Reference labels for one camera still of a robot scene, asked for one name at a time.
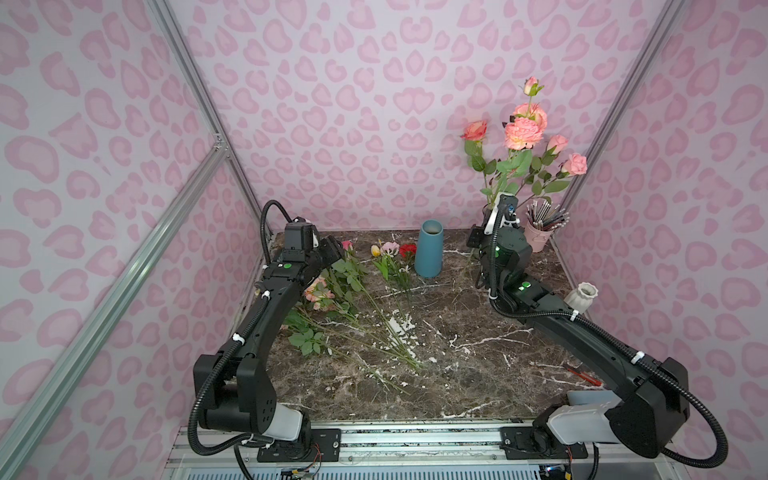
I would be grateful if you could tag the bunch of artificial flowers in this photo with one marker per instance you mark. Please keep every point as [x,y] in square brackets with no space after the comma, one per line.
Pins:
[338,309]

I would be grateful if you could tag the pink cup of straws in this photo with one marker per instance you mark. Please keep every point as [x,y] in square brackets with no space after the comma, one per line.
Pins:
[543,219]

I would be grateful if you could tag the red pen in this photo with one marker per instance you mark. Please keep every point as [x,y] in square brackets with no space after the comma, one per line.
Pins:
[582,375]

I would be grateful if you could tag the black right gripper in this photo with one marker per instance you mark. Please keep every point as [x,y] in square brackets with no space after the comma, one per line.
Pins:
[475,237]

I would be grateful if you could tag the white ribbed ceramic vase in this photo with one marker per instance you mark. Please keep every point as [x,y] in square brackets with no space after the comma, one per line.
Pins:
[582,296]

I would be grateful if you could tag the pink peony flower branch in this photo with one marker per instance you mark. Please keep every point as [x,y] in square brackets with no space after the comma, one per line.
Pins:
[522,133]

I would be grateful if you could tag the light pink carnation flower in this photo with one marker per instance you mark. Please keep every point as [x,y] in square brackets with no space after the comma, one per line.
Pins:
[390,248]

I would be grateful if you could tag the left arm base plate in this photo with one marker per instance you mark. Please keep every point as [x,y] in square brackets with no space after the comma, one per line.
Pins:
[317,444]

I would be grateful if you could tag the teal cylindrical vase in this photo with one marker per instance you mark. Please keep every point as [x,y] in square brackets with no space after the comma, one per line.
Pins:
[429,255]

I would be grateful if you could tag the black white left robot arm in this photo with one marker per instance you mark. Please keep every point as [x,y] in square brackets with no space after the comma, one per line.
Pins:
[235,402]

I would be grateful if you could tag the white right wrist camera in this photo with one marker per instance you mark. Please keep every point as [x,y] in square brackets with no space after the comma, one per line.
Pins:
[502,214]

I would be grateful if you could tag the pink rose with long stem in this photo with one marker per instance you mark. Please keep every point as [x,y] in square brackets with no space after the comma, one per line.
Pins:
[556,144]

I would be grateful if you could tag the red carnation flower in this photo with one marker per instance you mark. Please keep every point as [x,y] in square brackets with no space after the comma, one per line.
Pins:
[408,251]

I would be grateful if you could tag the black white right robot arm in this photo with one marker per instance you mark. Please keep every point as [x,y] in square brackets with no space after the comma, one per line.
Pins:
[652,400]

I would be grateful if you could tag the light pink rose with stem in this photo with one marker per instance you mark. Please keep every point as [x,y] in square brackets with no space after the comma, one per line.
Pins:
[548,174]

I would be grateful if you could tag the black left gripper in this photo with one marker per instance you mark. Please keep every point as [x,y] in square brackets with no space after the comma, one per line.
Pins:
[332,250]

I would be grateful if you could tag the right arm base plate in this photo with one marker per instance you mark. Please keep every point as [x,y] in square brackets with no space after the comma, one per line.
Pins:
[525,442]

